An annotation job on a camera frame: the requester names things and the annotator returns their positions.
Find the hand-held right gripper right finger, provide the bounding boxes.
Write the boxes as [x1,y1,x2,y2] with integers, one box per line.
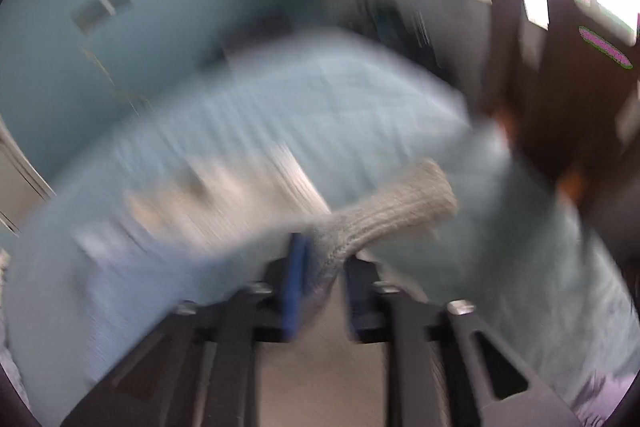
[342,254,583,427]

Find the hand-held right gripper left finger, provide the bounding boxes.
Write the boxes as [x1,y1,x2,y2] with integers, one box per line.
[60,232,313,427]

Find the cream knitted sweater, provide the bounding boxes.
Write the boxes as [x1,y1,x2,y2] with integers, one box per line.
[75,147,459,313]

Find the bed with light blue sheet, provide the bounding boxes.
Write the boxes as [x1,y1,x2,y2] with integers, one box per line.
[5,32,631,418]

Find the lavender cloth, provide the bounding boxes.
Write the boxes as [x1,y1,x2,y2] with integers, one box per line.
[570,369,628,423]

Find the dark wooden chair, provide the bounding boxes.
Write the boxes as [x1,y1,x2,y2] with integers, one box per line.
[480,0,640,228]

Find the black wall power strip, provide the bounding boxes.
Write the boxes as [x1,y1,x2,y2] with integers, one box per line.
[70,0,133,30]

